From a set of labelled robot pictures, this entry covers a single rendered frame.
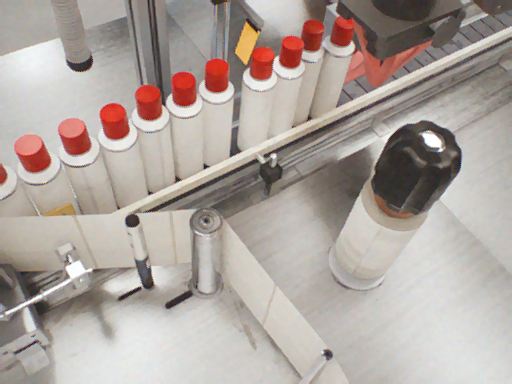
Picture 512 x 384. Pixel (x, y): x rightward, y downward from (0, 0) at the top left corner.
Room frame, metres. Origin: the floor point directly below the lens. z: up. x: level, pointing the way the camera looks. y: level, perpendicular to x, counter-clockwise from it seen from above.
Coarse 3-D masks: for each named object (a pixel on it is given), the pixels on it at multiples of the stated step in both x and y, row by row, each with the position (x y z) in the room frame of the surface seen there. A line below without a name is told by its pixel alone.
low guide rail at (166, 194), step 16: (464, 48) 0.85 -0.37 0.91; (480, 48) 0.87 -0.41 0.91; (432, 64) 0.78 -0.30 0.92; (448, 64) 0.81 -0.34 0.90; (400, 80) 0.72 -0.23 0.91; (416, 80) 0.75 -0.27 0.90; (368, 96) 0.67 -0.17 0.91; (384, 96) 0.69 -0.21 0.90; (336, 112) 0.62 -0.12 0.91; (304, 128) 0.57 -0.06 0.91; (272, 144) 0.52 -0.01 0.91; (240, 160) 0.48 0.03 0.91; (192, 176) 0.43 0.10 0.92; (208, 176) 0.44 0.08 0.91; (160, 192) 0.39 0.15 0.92; (176, 192) 0.40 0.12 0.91; (128, 208) 0.36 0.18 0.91; (144, 208) 0.37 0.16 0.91
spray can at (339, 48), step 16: (336, 32) 0.63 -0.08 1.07; (352, 32) 0.63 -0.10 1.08; (336, 48) 0.62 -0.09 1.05; (352, 48) 0.63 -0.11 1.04; (336, 64) 0.61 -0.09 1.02; (320, 80) 0.62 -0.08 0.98; (336, 80) 0.62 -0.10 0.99; (320, 96) 0.62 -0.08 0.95; (336, 96) 0.62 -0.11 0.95; (320, 112) 0.62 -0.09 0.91
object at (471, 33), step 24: (480, 24) 0.99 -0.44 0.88; (504, 24) 1.00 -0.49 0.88; (432, 48) 0.88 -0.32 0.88; (456, 48) 0.89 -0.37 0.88; (408, 72) 0.79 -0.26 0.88; (360, 96) 0.70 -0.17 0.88; (336, 120) 0.63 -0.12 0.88; (288, 144) 0.55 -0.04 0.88; (240, 168) 0.49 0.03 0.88; (192, 192) 0.42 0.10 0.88
